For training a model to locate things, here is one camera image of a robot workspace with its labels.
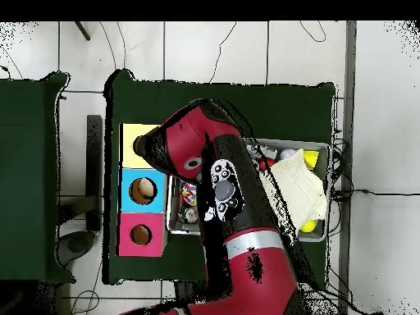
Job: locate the multicoloured toy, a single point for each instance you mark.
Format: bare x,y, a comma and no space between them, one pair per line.
189,194

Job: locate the white baseball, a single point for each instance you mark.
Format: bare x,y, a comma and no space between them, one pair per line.
287,153

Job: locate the pale yellow cloth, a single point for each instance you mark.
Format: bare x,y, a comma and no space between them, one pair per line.
298,187

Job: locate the small yellow ball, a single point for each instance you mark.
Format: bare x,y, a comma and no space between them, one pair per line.
308,226

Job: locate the dark green side table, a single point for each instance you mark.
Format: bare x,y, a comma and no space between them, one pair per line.
26,177

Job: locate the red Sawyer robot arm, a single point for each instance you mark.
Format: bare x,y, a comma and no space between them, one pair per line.
262,275

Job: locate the silver and black can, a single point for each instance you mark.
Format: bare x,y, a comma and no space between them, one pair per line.
190,214

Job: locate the clear mesh bin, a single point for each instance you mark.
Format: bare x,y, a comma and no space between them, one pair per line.
176,226

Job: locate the wooden box with three holes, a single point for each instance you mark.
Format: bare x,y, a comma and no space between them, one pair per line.
128,197

